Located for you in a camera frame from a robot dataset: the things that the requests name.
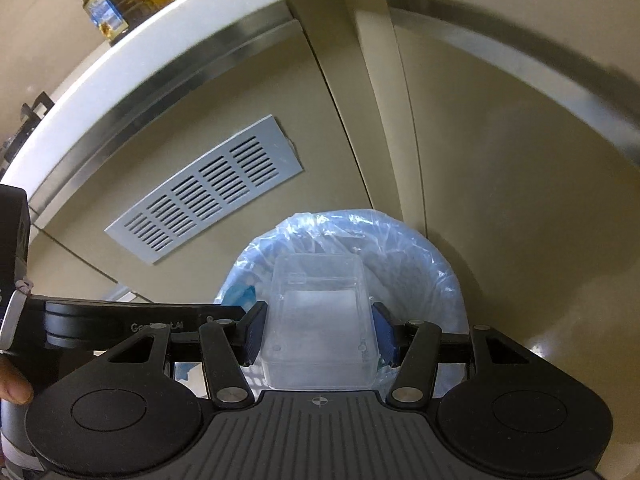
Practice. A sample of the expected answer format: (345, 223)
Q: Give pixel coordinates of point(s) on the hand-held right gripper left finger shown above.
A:
(255, 332)

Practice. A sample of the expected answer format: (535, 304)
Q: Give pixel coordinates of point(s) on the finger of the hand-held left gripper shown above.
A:
(239, 296)

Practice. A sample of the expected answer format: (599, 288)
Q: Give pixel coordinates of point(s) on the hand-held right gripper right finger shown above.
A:
(384, 335)

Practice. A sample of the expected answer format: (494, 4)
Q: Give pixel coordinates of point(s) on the blue trash bin with bag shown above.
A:
(415, 280)

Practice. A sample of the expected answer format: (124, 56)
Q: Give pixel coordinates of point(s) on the person's left hand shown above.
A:
(15, 380)

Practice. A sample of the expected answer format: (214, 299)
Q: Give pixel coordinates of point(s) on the grey cabinet vent grille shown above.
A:
(200, 190)

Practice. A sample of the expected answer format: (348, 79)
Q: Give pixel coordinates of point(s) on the black gas stove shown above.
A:
(35, 107)

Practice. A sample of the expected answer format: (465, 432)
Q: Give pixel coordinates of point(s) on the large oil bottle blue label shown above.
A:
(102, 17)

